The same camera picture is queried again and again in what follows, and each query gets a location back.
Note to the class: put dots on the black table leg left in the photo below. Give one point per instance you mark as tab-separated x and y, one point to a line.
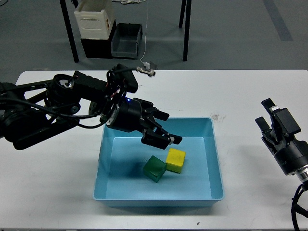
69	31

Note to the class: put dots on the white power adapter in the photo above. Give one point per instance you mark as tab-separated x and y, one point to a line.
149	66

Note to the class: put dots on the grey plastic bin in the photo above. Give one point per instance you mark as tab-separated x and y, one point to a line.
126	39

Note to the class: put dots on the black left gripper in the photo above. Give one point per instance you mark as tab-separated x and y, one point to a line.
127	117

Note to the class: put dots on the black table leg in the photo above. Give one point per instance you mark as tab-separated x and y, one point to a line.
69	31
185	18

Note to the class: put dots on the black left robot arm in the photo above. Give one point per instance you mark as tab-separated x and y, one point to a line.
34	112

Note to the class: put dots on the black box under crate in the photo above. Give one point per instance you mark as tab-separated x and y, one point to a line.
99	48

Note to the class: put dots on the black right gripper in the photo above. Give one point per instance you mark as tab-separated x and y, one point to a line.
283	129

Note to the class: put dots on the light blue plastic tray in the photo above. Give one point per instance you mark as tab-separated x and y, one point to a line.
120	181

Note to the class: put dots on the yellow cube block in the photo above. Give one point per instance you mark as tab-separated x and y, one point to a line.
175	160

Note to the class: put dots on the cream plastic crate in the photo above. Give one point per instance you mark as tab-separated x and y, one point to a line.
95	19

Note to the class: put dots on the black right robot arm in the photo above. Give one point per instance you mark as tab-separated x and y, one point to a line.
302	174

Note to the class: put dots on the green cube block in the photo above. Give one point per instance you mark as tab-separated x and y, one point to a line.
154	168

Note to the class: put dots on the black table leg right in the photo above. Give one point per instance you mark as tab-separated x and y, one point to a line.
185	18

